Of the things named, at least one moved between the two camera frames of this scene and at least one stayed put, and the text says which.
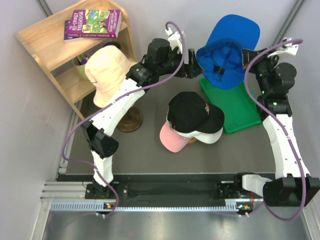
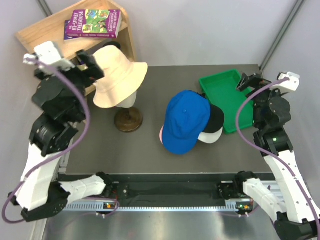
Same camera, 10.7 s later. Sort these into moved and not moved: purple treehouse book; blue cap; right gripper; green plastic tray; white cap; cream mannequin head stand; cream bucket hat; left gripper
Moved: left gripper; blue cap; right gripper
Not moved: cream mannequin head stand; white cap; purple treehouse book; cream bucket hat; green plastic tray
